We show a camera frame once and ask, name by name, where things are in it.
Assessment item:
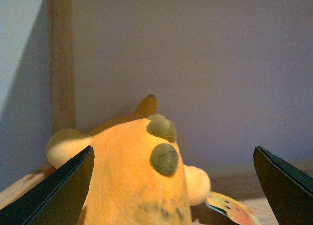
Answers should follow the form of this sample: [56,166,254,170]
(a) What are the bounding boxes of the colourful paper hang tag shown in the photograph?
[206,191,261,225]

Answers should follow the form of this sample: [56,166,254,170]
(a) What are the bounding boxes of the orange plush toy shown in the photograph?
[46,95,211,225]

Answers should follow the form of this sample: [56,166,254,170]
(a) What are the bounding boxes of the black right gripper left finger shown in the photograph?
[0,146,94,225]

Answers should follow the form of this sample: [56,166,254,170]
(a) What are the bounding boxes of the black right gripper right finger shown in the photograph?
[253,146,313,225]

